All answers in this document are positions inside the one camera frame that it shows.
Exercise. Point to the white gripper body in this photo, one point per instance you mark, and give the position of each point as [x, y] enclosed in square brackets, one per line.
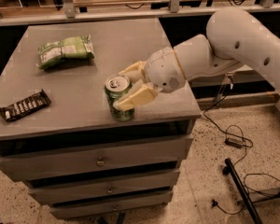
[162, 69]

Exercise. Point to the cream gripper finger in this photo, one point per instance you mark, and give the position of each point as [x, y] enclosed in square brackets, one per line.
[139, 94]
[135, 71]

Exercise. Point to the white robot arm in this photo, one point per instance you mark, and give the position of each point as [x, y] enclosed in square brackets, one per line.
[233, 38]

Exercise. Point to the green jalapeno chip bag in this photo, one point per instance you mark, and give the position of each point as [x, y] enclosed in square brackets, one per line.
[53, 53]

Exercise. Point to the top grey drawer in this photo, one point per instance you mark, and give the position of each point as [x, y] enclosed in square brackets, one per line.
[81, 160]

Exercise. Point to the grey drawer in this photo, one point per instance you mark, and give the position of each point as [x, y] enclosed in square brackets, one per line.
[105, 186]
[112, 205]
[81, 160]

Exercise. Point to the grey drawer cabinet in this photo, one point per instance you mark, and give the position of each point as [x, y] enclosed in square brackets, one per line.
[79, 115]

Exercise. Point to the bottom grey drawer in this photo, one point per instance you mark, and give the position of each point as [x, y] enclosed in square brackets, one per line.
[112, 205]

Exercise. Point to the black stand leg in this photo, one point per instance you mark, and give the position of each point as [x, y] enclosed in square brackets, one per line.
[230, 170]

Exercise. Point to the grey metal railing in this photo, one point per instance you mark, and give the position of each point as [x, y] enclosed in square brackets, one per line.
[28, 12]

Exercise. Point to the black snack bar wrapper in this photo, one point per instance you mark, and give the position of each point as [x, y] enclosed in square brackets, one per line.
[25, 107]

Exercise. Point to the middle grey drawer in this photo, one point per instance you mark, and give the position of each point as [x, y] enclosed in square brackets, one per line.
[105, 186]

